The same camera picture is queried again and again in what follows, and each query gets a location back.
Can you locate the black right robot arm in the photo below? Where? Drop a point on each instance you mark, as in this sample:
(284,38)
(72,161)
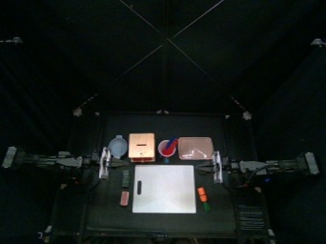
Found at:
(275,165)

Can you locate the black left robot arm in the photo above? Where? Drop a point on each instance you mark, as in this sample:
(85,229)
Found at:
(46,160)

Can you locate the clear pink plastic container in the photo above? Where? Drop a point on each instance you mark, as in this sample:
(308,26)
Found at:
(195,148)

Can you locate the small wooden box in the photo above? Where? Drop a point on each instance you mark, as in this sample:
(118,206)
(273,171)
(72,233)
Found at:
(141,146)

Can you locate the orange toy carrot green top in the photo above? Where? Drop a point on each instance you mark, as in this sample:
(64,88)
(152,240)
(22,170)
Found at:
(203,197)

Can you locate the red toy utensil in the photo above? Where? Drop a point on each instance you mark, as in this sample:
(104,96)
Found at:
(169,147)

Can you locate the salmon eraser block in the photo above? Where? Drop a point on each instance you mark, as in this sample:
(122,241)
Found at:
(124,198)

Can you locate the blue toy utensil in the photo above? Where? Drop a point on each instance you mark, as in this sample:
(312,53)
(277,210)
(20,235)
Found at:
(172,141)

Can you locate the white cutting board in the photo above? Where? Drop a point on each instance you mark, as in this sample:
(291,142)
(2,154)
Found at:
(164,188)

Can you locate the white printed label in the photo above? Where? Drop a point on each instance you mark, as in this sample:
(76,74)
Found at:
(249,218)

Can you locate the metal frame bracket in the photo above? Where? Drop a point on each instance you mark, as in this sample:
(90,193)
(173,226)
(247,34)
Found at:
(14,40)

